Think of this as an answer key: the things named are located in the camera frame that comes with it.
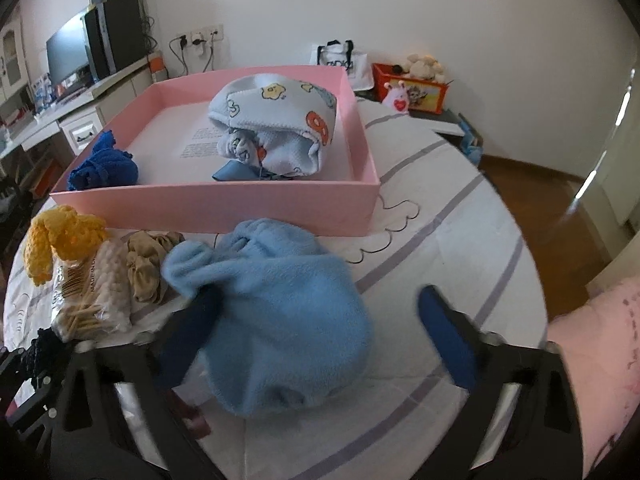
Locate light blue fleece hat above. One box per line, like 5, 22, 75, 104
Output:
162, 219, 373, 417

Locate blue knitted item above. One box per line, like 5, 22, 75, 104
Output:
67, 130, 139, 191

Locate white patterned baby cloth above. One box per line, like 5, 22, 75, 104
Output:
208, 74, 337, 178

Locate pink floral sleeve forearm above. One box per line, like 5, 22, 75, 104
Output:
548, 276, 639, 474

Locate bag of cotton swabs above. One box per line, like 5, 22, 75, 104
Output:
51, 238, 131, 341

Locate beige hair scrunchie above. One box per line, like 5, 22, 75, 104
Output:
126, 231, 184, 304

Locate yellow knitted item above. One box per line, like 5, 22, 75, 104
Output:
23, 205, 108, 286

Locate white striped tablecloth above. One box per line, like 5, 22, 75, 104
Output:
2, 96, 550, 480

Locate white desk with drawers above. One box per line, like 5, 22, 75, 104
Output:
1, 52, 165, 159

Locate pink shallow box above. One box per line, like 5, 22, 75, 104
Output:
51, 65, 381, 236

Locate white glass-door cabinet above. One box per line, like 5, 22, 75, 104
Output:
0, 18, 29, 104

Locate red toy storage box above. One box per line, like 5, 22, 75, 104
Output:
372, 63, 449, 115

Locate black computer monitor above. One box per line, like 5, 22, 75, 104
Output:
46, 11, 92, 86

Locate beige plush teddy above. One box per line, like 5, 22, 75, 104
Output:
401, 54, 446, 84

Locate black computer tower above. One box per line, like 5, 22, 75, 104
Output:
81, 0, 148, 81

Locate wall power outlets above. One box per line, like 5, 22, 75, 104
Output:
176, 24, 224, 46

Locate white tote bag black handles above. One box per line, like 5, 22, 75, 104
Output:
310, 39, 374, 92

